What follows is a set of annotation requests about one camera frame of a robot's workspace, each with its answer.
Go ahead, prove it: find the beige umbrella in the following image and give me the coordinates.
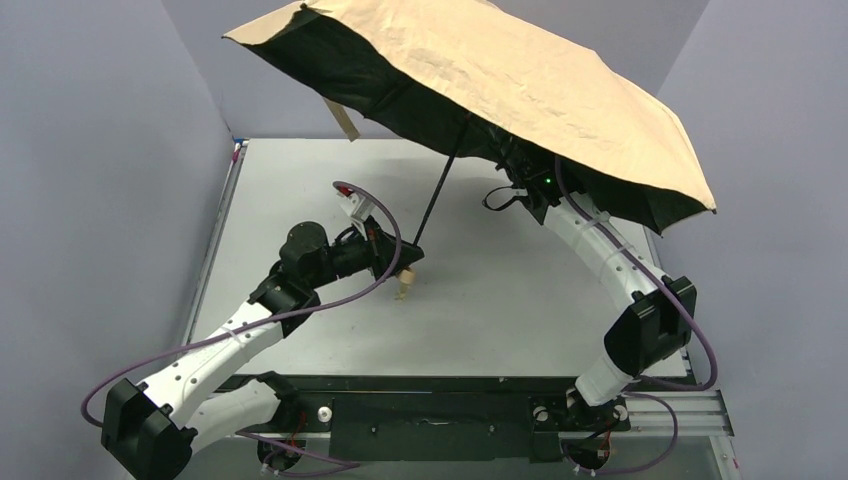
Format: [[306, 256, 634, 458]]
[[222, 0, 718, 303]]

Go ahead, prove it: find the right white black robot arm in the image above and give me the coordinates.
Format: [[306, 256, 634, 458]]
[[513, 174, 696, 407]]

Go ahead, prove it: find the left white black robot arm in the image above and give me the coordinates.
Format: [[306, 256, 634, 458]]
[[101, 218, 424, 479]]

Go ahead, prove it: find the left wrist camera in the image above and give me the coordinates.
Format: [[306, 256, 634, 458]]
[[335, 186, 375, 234]]

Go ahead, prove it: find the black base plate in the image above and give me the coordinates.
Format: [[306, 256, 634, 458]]
[[247, 373, 647, 463]]

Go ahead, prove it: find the aluminium frame rail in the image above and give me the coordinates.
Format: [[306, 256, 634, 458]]
[[135, 390, 735, 440]]

